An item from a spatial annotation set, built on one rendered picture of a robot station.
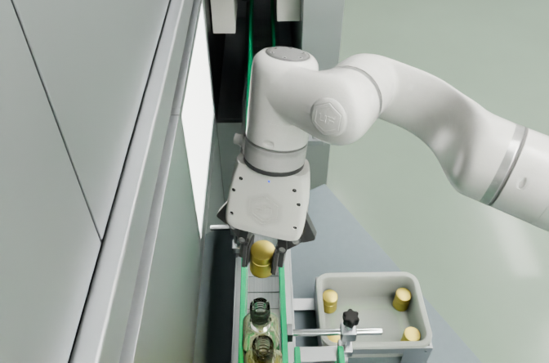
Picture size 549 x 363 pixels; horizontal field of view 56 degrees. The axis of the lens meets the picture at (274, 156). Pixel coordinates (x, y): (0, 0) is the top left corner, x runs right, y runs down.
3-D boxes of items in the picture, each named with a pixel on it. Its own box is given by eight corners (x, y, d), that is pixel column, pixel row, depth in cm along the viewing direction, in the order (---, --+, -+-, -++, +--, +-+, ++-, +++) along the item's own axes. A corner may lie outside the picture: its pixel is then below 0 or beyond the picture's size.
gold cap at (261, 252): (253, 254, 75) (253, 236, 72) (277, 260, 74) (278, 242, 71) (246, 275, 72) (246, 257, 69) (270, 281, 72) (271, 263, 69)
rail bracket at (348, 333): (286, 343, 97) (287, 308, 88) (375, 342, 97) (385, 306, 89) (286, 359, 95) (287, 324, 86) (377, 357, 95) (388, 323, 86)
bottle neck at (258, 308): (250, 314, 78) (249, 297, 75) (270, 313, 78) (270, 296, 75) (250, 332, 76) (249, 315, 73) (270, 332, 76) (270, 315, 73)
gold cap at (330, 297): (339, 303, 116) (341, 293, 113) (332, 316, 114) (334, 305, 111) (324, 297, 117) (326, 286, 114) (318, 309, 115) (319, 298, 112)
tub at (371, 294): (313, 293, 120) (314, 272, 114) (408, 292, 120) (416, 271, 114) (319, 368, 107) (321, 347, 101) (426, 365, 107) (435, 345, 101)
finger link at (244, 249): (226, 225, 68) (224, 263, 71) (250, 230, 67) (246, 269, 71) (234, 211, 71) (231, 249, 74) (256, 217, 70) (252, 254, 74)
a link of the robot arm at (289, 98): (396, 67, 56) (370, 95, 48) (377, 152, 61) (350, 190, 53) (272, 35, 61) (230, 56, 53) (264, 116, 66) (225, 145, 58)
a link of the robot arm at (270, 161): (225, 141, 59) (224, 162, 61) (301, 158, 58) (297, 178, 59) (244, 115, 66) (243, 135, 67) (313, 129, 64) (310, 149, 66)
